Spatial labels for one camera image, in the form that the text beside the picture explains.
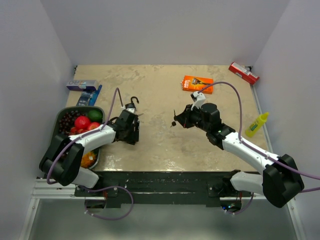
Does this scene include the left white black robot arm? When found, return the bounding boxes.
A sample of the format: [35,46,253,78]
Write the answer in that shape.
[39,109,140,196]

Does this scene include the grey fruit tray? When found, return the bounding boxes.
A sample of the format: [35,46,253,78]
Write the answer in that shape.
[51,106,105,171]

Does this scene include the red apple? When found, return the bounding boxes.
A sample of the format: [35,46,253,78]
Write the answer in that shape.
[74,116,91,130]

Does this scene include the red cherries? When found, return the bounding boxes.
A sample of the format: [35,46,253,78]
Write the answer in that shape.
[66,122,101,136]

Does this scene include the dark red grape bunch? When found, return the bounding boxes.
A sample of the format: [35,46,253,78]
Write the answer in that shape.
[58,110,82,136]

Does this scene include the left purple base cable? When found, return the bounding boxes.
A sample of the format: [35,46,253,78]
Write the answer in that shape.
[77,184,135,221]

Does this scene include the red box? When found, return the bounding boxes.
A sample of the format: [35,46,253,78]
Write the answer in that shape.
[228,62,260,85]

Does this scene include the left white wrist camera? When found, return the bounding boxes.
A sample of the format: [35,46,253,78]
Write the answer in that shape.
[125,103,137,114]

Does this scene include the white blue toothpaste box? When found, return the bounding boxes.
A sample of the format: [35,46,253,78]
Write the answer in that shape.
[66,80,99,92]

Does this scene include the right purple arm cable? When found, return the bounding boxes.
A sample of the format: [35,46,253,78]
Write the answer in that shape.
[197,81,320,194]

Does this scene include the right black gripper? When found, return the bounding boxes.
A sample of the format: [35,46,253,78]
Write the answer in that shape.
[175,104,210,133]

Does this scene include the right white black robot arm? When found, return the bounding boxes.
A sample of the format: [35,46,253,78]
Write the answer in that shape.
[173,103,305,208]

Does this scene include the green lime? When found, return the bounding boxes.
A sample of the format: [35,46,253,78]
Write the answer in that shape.
[87,109,103,123]

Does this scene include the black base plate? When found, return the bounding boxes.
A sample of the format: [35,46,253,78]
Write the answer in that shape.
[75,171,251,208]

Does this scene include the black Kaijing padlock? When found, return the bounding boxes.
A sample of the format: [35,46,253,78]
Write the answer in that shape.
[130,96,140,108]

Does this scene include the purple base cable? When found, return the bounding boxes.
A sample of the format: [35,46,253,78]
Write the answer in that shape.
[224,191,255,216]
[77,184,135,221]

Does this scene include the orange toy pineapple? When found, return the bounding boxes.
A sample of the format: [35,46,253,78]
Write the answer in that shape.
[80,151,97,169]

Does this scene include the yellow glue bottle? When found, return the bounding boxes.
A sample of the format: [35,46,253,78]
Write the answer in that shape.
[245,112,269,138]

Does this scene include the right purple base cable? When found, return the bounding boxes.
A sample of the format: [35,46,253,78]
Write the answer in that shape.
[224,191,255,216]

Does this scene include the orange razor box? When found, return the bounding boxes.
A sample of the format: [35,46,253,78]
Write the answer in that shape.
[181,75,214,92]

